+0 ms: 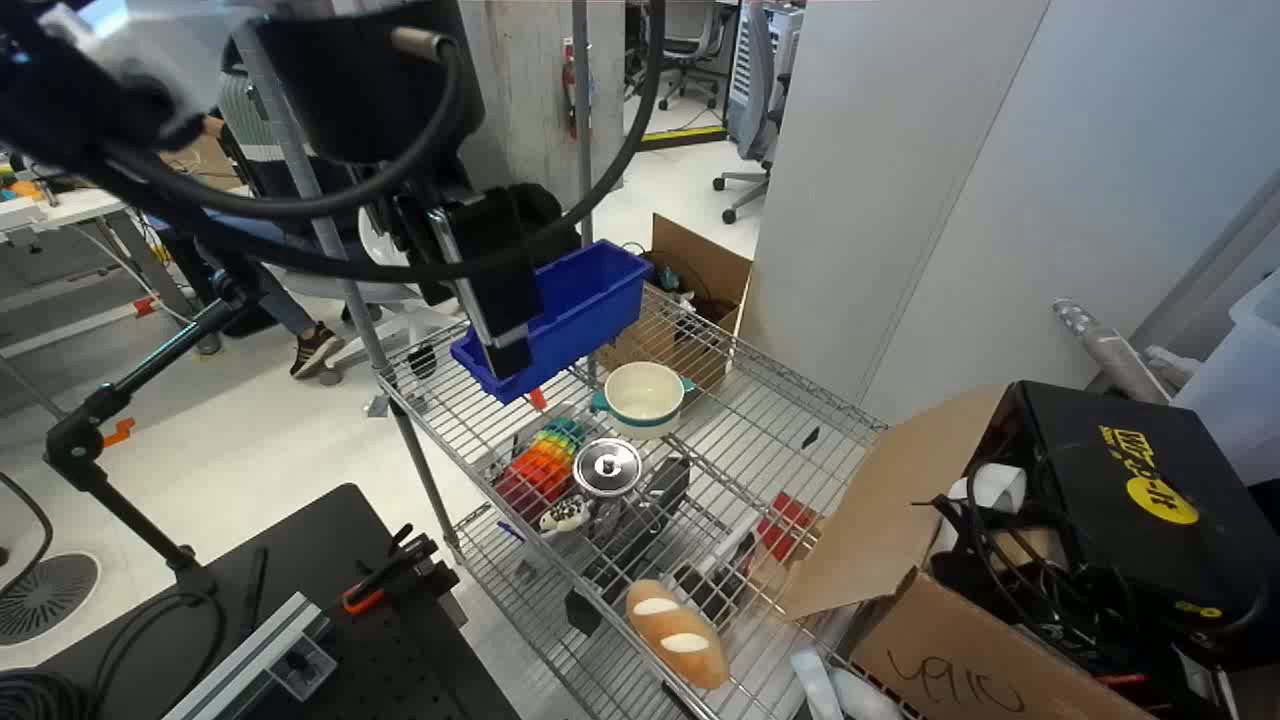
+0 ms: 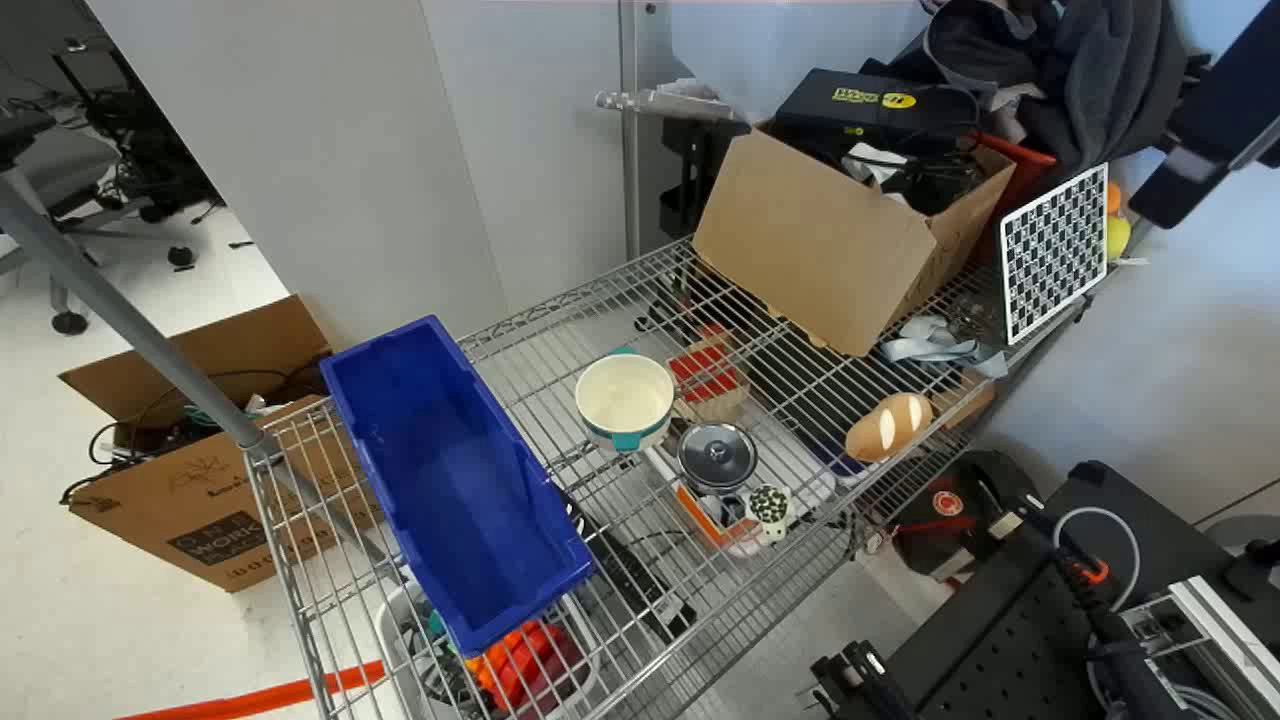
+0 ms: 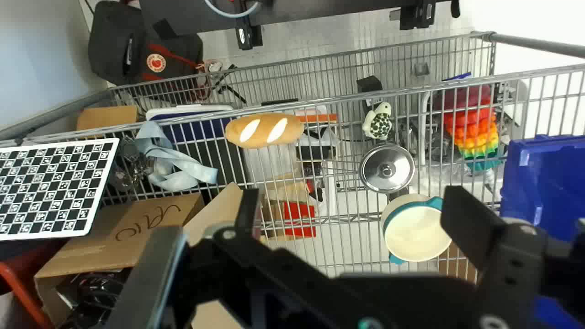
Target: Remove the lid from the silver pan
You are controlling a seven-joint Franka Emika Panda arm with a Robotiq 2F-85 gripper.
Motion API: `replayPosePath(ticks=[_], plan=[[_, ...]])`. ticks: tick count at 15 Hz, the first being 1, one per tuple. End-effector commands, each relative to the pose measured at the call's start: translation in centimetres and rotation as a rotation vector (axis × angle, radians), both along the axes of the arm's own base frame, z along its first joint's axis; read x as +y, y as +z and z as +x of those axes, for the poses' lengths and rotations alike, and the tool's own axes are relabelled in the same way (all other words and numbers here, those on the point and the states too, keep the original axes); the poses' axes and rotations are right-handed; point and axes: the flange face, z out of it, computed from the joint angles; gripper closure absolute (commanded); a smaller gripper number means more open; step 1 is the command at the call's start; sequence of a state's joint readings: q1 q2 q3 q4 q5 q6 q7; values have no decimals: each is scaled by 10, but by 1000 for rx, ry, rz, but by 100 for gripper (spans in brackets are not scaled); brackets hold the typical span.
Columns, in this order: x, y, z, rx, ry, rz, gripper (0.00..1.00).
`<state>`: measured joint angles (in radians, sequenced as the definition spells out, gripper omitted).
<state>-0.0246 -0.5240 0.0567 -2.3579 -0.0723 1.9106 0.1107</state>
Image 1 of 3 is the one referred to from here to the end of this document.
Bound small open cardboard box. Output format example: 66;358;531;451
597;213;755;397

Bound black table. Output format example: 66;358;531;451
35;481;524;720

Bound small red item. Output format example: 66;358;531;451
752;489;822;574

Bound black office chair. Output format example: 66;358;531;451
655;0;734;113

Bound large cardboard box with cables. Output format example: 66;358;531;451
776;383;1280;720

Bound round floor drain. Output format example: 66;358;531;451
0;554;99;651

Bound bread loaf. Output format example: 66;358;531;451
622;576;734;693

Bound black device under shelf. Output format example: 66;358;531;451
585;496;694;594

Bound white crumpled plastic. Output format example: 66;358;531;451
785;644;913;720

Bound blue plastic bin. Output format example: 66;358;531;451
448;236;654;408

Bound aluminium extrusion rail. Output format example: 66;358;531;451
156;594;336;720

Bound black orange clamp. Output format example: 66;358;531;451
336;519;465;622

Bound grey office chair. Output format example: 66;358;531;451
711;0;813;228

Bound white desk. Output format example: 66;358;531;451
0;181;184;353

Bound white patterned small cup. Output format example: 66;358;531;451
536;501;600;539

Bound black shoe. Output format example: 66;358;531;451
288;317;349;383

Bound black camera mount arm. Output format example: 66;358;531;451
41;285;293;613

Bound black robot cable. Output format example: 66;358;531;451
78;0;673;289

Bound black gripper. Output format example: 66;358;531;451
427;228;548;388

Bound silver pan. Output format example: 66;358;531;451
573;446;698;539

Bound silver metal cup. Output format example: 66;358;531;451
567;433;650;505

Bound black box yellow logo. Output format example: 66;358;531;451
1006;377;1280;633

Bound cream bowl teal outside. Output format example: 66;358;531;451
588;358;698;439

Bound silver wire shelf cart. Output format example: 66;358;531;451
232;0;913;720

